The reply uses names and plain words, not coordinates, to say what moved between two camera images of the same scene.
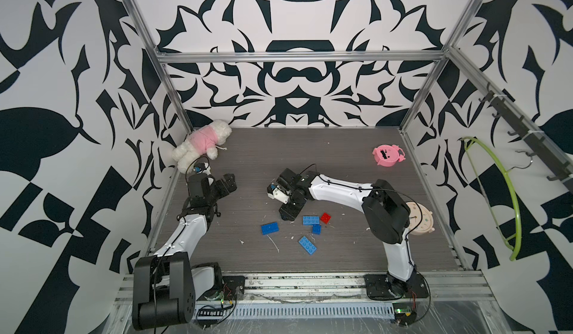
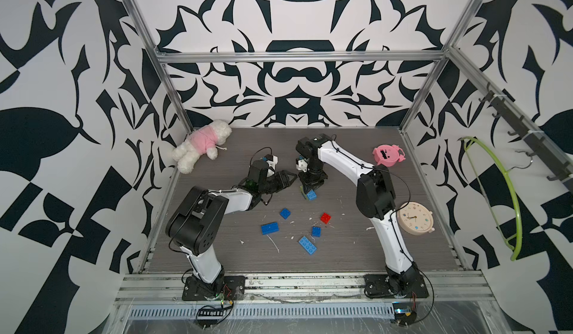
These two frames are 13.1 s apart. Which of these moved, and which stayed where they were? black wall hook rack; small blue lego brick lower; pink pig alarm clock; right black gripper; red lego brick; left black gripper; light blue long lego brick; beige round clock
Moved: left black gripper; right black gripper
Stayed: black wall hook rack; beige round clock; light blue long lego brick; pink pig alarm clock; red lego brick; small blue lego brick lower
